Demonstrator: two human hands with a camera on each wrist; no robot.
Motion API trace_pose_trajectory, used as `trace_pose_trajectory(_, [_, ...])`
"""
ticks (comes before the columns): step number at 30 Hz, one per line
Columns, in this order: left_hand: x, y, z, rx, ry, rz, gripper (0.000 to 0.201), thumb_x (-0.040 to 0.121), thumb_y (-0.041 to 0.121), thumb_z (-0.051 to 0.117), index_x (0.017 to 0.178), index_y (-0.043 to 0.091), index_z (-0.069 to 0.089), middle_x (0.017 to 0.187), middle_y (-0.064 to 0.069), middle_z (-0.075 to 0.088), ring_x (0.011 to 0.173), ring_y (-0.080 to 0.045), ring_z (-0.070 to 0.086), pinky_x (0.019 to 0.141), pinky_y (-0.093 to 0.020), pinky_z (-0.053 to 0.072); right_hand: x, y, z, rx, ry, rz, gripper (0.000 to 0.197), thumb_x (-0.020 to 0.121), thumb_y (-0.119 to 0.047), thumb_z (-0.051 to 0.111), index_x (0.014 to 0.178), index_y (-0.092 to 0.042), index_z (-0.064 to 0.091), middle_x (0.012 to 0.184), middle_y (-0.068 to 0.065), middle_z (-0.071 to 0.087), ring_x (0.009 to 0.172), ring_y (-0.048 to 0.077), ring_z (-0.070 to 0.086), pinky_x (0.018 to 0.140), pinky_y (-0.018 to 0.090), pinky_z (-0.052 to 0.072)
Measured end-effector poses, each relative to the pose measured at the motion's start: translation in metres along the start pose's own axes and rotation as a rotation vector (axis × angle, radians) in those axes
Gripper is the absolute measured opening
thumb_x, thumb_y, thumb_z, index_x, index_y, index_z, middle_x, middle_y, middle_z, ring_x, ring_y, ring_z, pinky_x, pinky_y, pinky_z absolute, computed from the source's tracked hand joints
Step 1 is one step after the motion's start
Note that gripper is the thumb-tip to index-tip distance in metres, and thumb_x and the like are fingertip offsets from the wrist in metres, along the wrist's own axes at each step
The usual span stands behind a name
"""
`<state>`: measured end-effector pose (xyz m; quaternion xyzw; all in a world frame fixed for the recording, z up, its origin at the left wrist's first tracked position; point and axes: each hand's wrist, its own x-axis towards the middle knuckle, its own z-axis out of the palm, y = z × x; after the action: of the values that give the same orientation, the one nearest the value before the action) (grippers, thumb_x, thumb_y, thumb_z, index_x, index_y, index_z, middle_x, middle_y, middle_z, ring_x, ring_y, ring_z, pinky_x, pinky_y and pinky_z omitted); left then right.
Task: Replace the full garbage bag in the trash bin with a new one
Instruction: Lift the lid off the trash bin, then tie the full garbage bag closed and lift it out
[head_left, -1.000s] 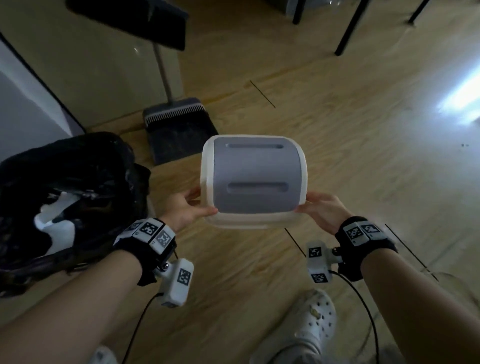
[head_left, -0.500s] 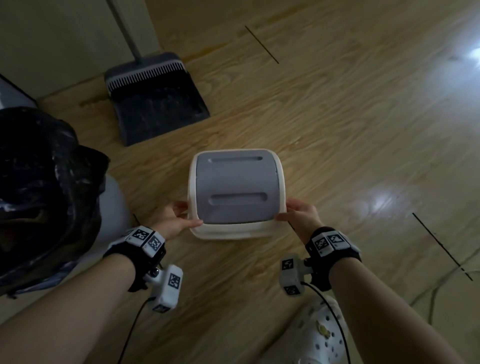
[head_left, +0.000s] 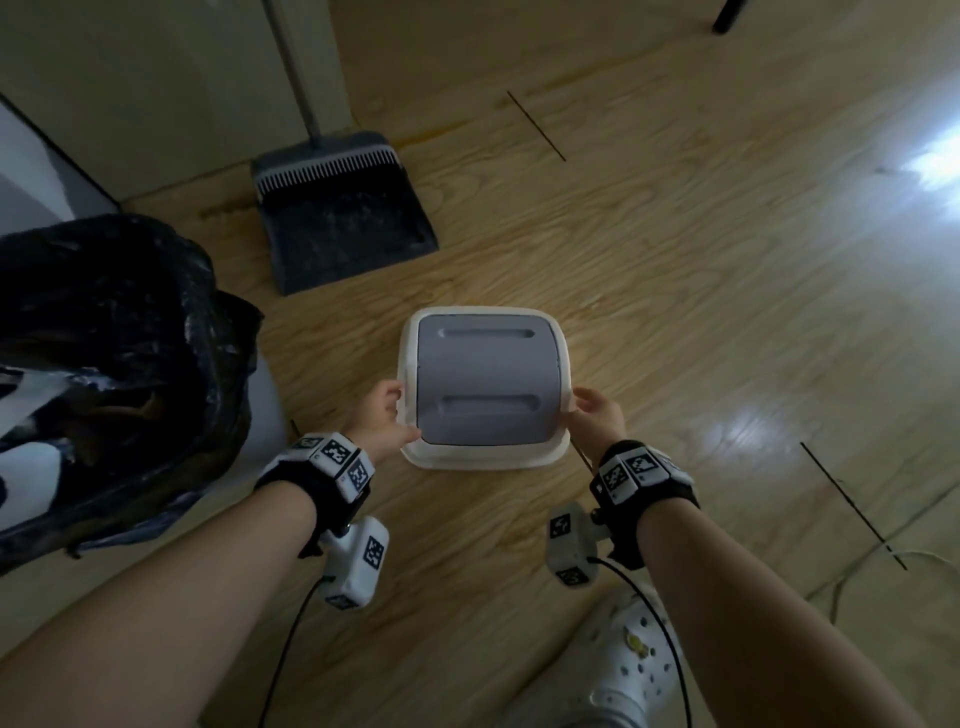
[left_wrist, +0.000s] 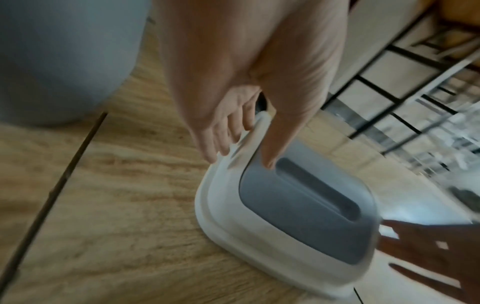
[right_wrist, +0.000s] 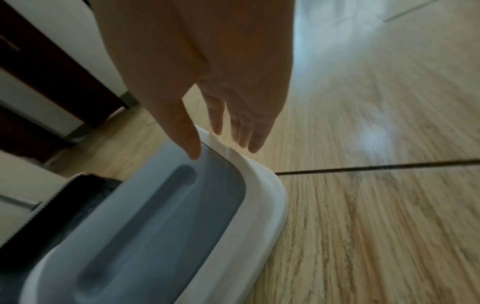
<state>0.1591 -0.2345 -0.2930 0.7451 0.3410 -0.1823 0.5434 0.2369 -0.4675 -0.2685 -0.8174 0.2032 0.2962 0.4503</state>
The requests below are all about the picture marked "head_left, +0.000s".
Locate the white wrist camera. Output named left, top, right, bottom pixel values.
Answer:
left=546, top=503, right=610, bottom=589
left=321, top=516, right=391, bottom=611

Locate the white trash bin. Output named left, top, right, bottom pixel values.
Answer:
left=201, top=352, right=289, bottom=496

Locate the black right camera cable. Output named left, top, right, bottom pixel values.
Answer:
left=586, top=555, right=693, bottom=728

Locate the person's left forearm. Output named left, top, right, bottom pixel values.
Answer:
left=0, top=479, right=319, bottom=728

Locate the person's right forearm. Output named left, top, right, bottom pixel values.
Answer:
left=636, top=497, right=931, bottom=728

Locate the grey dustpan with handle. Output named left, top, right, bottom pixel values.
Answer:
left=251, top=0, right=440, bottom=297

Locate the black furniture leg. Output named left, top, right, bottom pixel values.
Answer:
left=711, top=0, right=750, bottom=36

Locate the black left camera cable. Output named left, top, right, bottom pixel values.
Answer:
left=256, top=574, right=336, bottom=728

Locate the black camera cable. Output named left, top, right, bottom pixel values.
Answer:
left=256, top=574, right=336, bottom=728
left=586, top=555, right=693, bottom=728

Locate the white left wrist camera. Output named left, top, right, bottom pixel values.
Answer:
left=321, top=516, right=391, bottom=611

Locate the black wrist band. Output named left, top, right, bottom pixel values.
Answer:
left=253, top=431, right=376, bottom=560
left=588, top=439, right=702, bottom=573

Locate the person's left hand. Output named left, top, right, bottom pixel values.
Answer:
left=343, top=379, right=423, bottom=464

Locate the black left wrist band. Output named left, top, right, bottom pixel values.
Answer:
left=253, top=431, right=376, bottom=560

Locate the black right wrist band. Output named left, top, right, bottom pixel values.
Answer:
left=588, top=439, right=702, bottom=573

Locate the person's right hand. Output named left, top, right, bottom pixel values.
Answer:
left=564, top=387, right=628, bottom=464

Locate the black trash bag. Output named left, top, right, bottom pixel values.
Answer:
left=0, top=213, right=265, bottom=577

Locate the white bin lid grey flap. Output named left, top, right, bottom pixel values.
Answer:
left=397, top=306, right=573, bottom=472

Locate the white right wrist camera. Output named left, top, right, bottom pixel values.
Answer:
left=546, top=503, right=610, bottom=589

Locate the white clog shoe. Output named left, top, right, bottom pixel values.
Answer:
left=501, top=586, right=681, bottom=728

